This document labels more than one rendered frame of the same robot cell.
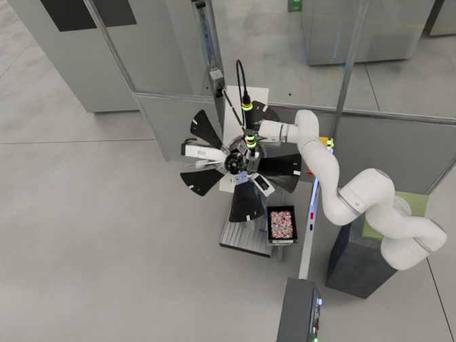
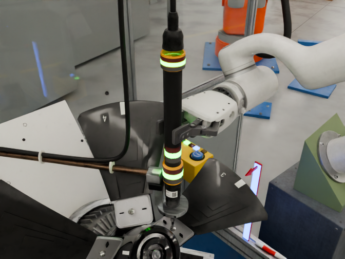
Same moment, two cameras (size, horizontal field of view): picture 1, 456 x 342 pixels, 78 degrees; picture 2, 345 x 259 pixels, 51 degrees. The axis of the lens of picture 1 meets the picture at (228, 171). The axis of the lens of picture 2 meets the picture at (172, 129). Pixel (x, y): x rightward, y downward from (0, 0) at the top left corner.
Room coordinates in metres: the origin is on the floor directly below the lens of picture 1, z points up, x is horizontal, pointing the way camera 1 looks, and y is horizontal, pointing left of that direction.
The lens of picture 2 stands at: (0.77, 0.40, 1.85)
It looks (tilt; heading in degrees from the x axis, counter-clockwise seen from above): 33 degrees down; 288
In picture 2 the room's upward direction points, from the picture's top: straight up
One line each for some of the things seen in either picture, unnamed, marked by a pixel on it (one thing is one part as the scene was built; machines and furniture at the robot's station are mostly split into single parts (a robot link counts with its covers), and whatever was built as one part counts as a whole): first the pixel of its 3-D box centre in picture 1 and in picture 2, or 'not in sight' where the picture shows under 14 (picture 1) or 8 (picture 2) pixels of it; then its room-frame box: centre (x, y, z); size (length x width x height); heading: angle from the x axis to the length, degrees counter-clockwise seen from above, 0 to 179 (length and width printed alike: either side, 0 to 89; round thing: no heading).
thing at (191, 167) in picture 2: (322, 151); (188, 161); (1.05, -0.60, 1.02); 0.16 x 0.10 x 0.11; 152
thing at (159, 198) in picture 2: (251, 148); (168, 190); (0.96, -0.15, 1.31); 0.09 x 0.07 x 0.10; 7
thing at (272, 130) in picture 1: (271, 131); (208, 110); (0.90, -0.24, 1.46); 0.11 x 0.10 x 0.07; 62
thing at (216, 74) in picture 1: (216, 78); not in sight; (1.57, -0.07, 1.35); 0.10 x 0.07 x 0.08; 7
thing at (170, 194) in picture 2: (249, 129); (172, 131); (0.95, -0.15, 1.46); 0.04 x 0.04 x 0.46
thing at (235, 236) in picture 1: (252, 218); not in sight; (1.19, -0.12, 0.04); 0.62 x 0.46 x 0.08; 152
